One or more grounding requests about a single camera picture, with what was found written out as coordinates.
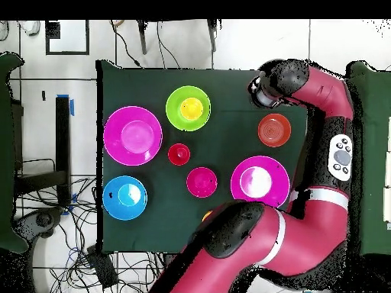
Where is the yellow cup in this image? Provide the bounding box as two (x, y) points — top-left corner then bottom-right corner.
(179, 97), (205, 121)

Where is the green bowl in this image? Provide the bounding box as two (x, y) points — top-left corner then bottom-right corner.
(165, 85), (212, 133)

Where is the red cup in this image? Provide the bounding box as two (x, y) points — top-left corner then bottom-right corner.
(167, 143), (192, 166)

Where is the small crimson bowl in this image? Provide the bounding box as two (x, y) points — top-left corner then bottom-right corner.
(186, 166), (218, 198)

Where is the large pink bowl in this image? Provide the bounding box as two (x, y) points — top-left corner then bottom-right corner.
(230, 155), (291, 209)
(102, 105), (163, 167)

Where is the blue bowl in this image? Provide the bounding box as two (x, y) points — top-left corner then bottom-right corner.
(102, 175), (148, 221)

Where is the orange bowl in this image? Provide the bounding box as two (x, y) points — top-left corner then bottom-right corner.
(257, 113), (292, 148)

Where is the dark green tablecloth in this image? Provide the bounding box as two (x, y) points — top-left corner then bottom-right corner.
(95, 60), (309, 256)

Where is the metal chair leg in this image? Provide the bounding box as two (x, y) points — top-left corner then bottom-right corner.
(136, 19), (148, 56)
(206, 19), (220, 53)

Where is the blue tape strip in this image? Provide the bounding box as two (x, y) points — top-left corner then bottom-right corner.
(57, 93), (75, 117)

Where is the black power strip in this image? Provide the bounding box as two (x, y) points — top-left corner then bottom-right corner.
(86, 243), (119, 289)

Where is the green cloth side table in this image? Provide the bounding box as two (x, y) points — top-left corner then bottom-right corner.
(344, 60), (391, 257)
(0, 52), (28, 254)

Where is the black table frame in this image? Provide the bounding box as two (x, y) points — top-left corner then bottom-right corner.
(13, 95), (73, 208)

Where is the black pedestal leg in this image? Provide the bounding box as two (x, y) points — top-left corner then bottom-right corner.
(13, 207), (65, 245)

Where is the grey square floor frame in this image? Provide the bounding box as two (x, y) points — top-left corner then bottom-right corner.
(44, 20), (90, 56)

